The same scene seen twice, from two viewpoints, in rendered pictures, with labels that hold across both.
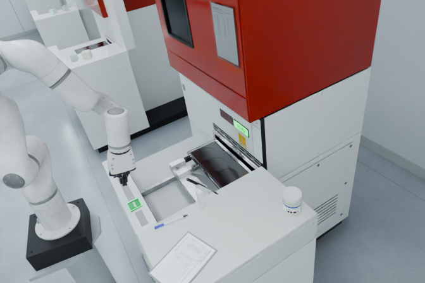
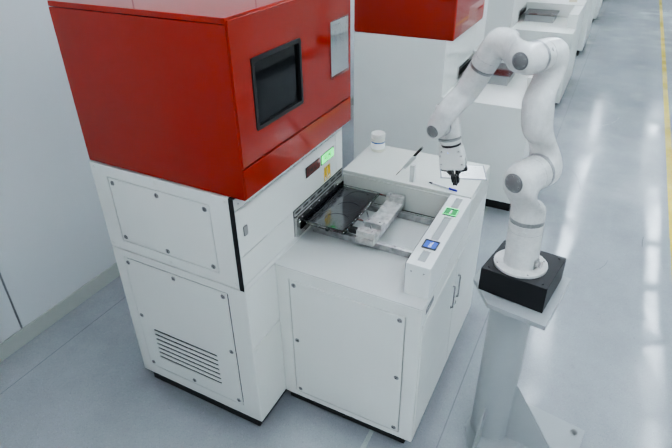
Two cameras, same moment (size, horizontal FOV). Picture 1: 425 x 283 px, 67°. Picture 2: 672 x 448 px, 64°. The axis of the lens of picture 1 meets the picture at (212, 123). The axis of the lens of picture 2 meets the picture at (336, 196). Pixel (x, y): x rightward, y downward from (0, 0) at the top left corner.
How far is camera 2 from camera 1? 296 cm
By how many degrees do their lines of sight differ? 99
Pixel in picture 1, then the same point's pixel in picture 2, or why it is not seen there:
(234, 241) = (426, 161)
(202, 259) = not seen: hidden behind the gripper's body
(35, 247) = (554, 259)
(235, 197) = (389, 170)
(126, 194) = (447, 225)
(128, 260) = not seen: outside the picture
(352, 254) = not seen: hidden behind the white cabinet
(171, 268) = (472, 173)
